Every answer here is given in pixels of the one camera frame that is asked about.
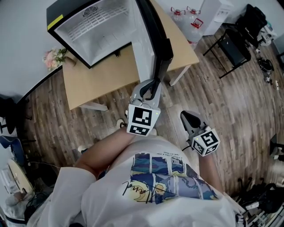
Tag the black office chair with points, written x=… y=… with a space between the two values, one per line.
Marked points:
x=250 y=22
x=11 y=110

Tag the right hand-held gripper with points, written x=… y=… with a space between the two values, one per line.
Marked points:
x=206 y=143

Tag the white storage boxes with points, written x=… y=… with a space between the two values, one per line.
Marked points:
x=268 y=33

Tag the blue chair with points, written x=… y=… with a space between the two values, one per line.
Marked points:
x=16 y=148

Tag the black metal stand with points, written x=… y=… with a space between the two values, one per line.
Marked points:
x=275 y=140

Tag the person's left white shoe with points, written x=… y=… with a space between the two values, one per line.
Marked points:
x=121 y=123

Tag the white printed t-shirt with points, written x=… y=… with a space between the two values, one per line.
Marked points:
x=155 y=212

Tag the person's right white shoe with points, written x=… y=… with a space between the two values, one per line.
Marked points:
x=152 y=131

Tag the black folding chair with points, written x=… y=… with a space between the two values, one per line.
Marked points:
x=235 y=53

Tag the black mini fridge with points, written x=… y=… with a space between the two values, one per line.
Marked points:
x=95 y=33

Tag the person's left forearm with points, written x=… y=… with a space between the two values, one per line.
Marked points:
x=104 y=155

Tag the beige wooden side table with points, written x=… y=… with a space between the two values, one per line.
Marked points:
x=20 y=175

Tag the person's right forearm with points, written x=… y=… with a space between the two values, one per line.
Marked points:
x=209 y=170

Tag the white water dispenser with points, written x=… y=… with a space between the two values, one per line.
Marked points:
x=213 y=17

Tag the pink flower bouquet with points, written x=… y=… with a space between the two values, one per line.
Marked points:
x=52 y=58

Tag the person's white shoe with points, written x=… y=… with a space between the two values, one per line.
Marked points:
x=121 y=123
x=152 y=131

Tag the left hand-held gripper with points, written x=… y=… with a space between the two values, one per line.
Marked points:
x=142 y=119

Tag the light wooden table white legs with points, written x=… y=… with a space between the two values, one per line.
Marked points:
x=104 y=84

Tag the clear water jug red cap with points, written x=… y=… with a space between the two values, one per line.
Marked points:
x=193 y=11
x=194 y=33
x=177 y=12

